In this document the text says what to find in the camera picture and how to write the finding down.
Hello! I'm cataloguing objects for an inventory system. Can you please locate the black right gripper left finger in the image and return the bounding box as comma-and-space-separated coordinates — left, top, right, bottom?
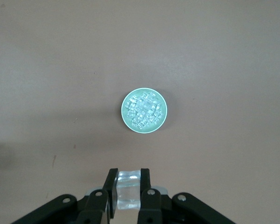
13, 168, 119, 224

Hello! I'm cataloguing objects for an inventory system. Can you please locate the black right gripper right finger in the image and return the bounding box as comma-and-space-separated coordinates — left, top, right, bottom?
137, 168, 236, 224

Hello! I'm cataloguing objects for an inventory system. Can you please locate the clear single ice cube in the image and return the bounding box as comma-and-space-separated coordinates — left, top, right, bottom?
115, 170, 142, 210

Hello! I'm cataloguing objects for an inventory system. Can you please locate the pile of clear ice cubes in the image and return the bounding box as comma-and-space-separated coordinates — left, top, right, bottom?
126, 92, 164, 130

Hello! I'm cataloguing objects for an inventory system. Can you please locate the green ceramic bowl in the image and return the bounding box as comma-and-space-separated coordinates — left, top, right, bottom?
120, 88, 169, 134

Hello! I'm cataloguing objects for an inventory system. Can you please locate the brown table cover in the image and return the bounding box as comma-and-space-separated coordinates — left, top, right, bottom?
0, 0, 280, 224

